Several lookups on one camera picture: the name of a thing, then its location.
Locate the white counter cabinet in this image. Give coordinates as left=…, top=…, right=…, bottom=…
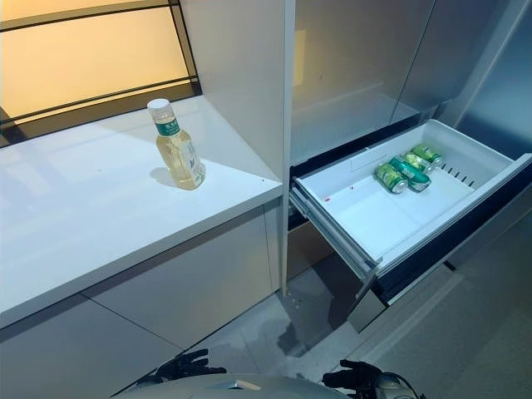
left=0, top=93, right=288, bottom=399

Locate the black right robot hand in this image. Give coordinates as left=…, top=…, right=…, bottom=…
left=323, top=358, right=382, bottom=390

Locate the tall white cabinet panel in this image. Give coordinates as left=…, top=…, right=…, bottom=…
left=180, top=0, right=297, bottom=301

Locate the white fridge drawer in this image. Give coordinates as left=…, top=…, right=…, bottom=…
left=289, top=119, right=532, bottom=333

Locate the silver robot torso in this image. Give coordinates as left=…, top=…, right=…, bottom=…
left=136, top=372, right=400, bottom=399

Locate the black window frame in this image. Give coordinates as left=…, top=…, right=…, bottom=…
left=0, top=0, right=204, bottom=147

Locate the dark green drink can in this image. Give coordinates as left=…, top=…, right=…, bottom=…
left=388, top=155, right=431, bottom=194

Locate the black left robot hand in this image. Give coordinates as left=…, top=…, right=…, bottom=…
left=156, top=347, right=228, bottom=387

